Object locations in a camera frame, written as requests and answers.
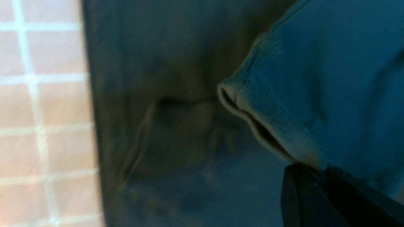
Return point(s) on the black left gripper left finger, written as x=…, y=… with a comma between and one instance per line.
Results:
x=303, y=202

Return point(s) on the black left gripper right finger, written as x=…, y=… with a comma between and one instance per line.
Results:
x=359, y=204

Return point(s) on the dark gray long-sleeve top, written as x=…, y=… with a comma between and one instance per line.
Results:
x=200, y=105

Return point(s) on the pink white-grid tablecloth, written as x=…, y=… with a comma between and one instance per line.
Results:
x=49, y=173

